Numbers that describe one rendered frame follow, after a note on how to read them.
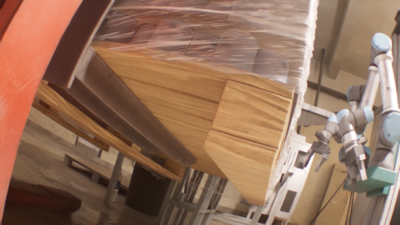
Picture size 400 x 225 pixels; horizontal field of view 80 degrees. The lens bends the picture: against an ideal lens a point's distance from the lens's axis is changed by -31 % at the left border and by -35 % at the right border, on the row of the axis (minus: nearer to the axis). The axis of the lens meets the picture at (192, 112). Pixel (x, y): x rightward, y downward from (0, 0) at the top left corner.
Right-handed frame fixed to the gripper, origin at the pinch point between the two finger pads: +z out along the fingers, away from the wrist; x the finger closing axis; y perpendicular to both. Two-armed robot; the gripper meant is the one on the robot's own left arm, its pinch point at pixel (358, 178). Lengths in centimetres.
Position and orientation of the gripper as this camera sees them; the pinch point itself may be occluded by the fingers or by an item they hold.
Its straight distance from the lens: 129.1
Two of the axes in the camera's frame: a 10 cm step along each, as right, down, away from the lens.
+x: -1.0, -4.6, -8.9
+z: 1.4, 8.7, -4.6
